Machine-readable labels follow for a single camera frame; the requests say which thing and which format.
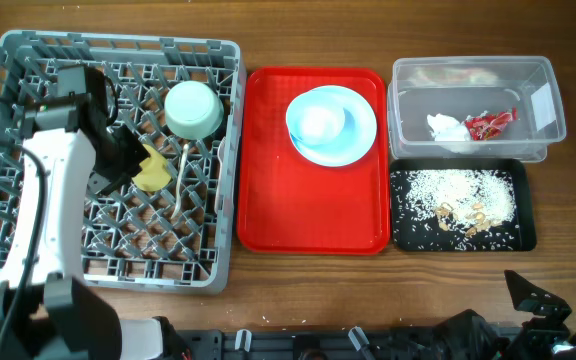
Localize yellow plastic cup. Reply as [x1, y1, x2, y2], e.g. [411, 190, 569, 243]
[132, 144, 172, 192]

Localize white plastic spoon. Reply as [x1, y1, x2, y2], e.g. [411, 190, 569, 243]
[171, 143, 191, 218]

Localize green plastic bowl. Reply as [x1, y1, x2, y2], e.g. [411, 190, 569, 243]
[164, 80, 224, 140]

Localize white plastic fork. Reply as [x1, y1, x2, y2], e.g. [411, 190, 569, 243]
[214, 138, 226, 214]

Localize light blue small bowl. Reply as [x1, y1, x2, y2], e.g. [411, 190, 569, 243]
[286, 103, 345, 146]

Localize light blue plate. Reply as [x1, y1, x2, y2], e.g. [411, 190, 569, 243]
[285, 85, 377, 167]

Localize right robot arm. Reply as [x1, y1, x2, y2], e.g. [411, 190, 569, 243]
[432, 270, 576, 360]

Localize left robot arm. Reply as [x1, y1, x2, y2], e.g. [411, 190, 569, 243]
[0, 65, 193, 359]

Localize grey plastic dishwasher rack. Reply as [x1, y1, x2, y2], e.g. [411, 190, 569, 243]
[0, 30, 247, 295]

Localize black food waste tray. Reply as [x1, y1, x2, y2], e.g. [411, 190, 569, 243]
[390, 158, 537, 251]

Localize clear plastic waste bin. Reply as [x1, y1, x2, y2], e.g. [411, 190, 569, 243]
[388, 56, 567, 162]

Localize pile of white rice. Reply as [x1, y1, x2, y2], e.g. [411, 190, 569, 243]
[395, 169, 517, 231]

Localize peanut shells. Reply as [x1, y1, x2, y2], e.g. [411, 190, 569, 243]
[434, 202, 503, 239]

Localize red snack wrapper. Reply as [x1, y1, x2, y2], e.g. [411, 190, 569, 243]
[463, 107, 518, 141]

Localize red plastic serving tray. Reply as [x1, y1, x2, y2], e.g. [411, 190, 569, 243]
[237, 67, 391, 256]

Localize crumpled white paper napkin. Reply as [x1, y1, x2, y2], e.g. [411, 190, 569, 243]
[427, 113, 472, 142]

